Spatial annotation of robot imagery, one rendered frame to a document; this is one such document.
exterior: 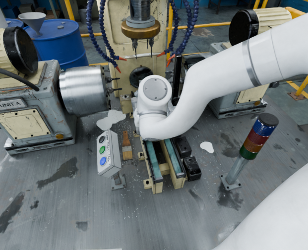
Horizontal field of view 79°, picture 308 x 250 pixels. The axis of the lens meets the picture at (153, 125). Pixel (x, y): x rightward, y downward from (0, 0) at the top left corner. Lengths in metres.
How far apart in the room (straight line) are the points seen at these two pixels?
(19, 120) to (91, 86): 0.36
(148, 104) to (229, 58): 0.20
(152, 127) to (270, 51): 0.28
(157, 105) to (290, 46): 0.27
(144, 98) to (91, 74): 0.54
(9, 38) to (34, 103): 0.26
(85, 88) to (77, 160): 0.38
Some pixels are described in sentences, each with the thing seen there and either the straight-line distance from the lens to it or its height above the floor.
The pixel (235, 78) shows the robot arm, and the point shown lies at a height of 1.44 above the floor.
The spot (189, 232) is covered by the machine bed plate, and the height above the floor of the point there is 0.80.
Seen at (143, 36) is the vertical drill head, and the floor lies 1.31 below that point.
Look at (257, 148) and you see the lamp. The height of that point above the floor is 1.10.
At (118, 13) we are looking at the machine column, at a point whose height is 1.33.
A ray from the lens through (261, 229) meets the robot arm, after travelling 0.31.
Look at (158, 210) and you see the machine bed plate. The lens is 0.88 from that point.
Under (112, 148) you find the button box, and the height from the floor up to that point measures 1.08.
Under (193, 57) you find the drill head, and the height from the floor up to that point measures 1.16.
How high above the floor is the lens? 1.63
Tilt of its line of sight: 46 degrees down
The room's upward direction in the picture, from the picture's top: straight up
